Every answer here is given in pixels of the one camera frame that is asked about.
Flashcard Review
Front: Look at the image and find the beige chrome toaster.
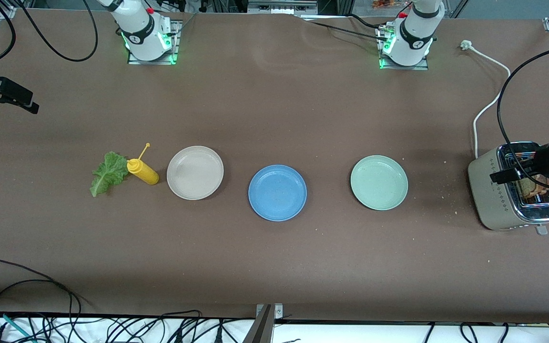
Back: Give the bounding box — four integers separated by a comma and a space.
468, 141, 549, 236

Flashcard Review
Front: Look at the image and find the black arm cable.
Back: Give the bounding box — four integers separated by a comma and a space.
0, 0, 99, 68
497, 44, 549, 191

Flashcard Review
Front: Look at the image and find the green round plate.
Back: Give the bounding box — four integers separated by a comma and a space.
350, 155, 409, 211

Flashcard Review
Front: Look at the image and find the green lettuce leaf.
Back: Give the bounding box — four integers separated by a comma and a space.
90, 151, 129, 198

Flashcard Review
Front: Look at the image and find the blue round plate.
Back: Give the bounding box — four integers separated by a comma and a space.
248, 164, 308, 222

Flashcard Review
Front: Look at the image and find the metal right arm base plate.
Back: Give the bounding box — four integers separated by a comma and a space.
127, 19, 183, 65

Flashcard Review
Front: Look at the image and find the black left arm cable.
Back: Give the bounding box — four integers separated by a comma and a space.
497, 44, 549, 191

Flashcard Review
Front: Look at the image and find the beige round plate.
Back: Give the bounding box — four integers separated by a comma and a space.
166, 145, 224, 201

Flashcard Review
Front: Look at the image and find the dark metal bar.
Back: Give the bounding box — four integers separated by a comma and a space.
242, 305, 275, 343

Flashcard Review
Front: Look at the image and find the white toaster power cord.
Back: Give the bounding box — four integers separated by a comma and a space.
460, 40, 512, 159

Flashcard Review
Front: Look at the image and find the yellow mustard squeeze bottle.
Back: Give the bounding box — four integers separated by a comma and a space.
127, 142, 160, 185

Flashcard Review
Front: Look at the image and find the silver metal bracket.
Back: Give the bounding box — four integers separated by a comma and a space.
255, 303, 284, 321

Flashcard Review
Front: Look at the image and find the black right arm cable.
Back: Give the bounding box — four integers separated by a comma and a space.
0, 0, 99, 68

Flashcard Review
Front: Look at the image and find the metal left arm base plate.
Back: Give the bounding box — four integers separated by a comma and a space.
378, 24, 430, 71

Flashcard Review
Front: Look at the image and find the black base cable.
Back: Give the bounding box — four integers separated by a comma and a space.
298, 17, 389, 41
348, 13, 385, 30

